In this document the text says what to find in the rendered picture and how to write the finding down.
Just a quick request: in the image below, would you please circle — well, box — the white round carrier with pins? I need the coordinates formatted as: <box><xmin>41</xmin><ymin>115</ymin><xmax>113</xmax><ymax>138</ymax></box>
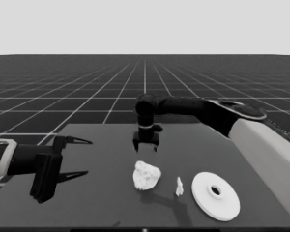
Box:
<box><xmin>132</xmin><ymin>159</ymin><xmax>162</xmax><ymax>191</ymax></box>

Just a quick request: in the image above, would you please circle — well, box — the small white T-shaped piece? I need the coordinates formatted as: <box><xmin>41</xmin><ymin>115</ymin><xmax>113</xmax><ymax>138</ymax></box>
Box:
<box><xmin>175</xmin><ymin>176</ymin><xmax>185</xmax><ymax>197</ymax></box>

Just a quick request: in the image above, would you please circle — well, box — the large thick white disc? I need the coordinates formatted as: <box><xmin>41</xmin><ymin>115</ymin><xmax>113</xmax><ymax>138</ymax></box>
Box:
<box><xmin>190</xmin><ymin>171</ymin><xmax>242</xmax><ymax>223</ymax></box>

